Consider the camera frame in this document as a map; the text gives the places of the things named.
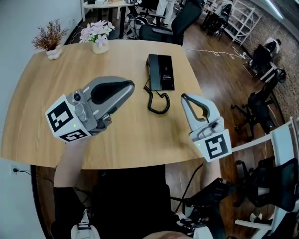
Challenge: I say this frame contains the black box device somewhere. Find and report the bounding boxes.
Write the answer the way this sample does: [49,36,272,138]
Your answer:
[186,178,235,208]

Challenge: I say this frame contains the person's black-clothed body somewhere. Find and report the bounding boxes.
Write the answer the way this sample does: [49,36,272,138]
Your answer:
[50,164,172,239]

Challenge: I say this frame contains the black mesh office chair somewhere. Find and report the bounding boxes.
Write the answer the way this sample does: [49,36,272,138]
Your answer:
[235,156,299,213]

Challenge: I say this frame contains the black power cable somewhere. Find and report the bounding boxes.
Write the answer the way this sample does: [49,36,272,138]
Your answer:
[13,168,32,176]

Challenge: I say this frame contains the black coiled phone cord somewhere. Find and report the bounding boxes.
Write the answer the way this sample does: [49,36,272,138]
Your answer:
[143,78,171,115]

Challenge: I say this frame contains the white metal shelf rack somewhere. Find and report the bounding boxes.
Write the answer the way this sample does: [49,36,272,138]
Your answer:
[225,0,263,45]

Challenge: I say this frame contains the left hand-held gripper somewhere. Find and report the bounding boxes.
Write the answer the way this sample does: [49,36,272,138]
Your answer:
[45,76,135,143]

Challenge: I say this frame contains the ceiling strip light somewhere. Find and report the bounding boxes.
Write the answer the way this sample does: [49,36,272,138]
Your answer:
[266,0,284,17]

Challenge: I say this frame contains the white desk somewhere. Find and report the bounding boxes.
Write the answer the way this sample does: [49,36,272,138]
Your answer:
[231,116,299,239]

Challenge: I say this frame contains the white harness strap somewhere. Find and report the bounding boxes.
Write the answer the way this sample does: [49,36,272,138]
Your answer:
[71,209,101,239]

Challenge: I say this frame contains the white floor cable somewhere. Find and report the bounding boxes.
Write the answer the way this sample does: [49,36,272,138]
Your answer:
[183,46,250,60]

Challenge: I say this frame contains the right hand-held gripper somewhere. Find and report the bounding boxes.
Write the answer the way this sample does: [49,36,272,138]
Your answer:
[181,93,232,163]

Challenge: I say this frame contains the person's right forearm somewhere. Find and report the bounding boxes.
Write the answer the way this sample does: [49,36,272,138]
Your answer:
[205,159,221,185]

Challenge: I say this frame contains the black chest rig mount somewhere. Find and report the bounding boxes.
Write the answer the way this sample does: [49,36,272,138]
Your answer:
[175,205,212,235]

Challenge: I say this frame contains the pink flowers beige pot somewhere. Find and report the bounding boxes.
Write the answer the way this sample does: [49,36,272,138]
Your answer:
[78,20,115,55]

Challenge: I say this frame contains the black desk telephone base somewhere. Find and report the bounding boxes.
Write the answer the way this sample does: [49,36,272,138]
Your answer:
[157,54,176,91]

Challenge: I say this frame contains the dried brown plant white pot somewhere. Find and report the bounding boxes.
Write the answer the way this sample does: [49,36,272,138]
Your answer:
[31,18,70,61]

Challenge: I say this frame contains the person's left forearm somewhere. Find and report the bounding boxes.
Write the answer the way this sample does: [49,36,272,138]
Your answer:
[53,137,88,189]

